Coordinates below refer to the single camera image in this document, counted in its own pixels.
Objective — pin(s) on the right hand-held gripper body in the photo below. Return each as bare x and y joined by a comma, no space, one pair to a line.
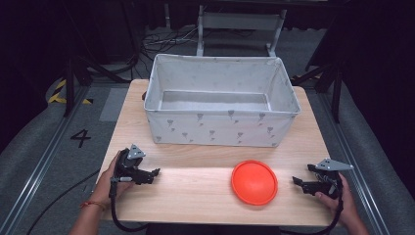
328,178

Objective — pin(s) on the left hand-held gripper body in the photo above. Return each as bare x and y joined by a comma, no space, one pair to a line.
125,166

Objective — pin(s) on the person's left hand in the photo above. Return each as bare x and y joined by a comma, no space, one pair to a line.
107,186

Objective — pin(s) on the person's right hand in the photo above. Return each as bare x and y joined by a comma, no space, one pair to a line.
342,205

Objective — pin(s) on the orange round plastic disc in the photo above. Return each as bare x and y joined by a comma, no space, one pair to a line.
254,182

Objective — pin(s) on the black tripod stand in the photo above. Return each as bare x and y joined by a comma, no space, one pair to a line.
336,91
69,84

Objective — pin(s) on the white fabric storage box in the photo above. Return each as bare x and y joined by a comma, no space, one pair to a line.
221,127

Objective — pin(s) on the metal floor rail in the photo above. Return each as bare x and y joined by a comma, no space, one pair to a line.
36,173
355,163

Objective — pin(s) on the grey metal frame stand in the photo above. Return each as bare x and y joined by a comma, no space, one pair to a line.
239,21

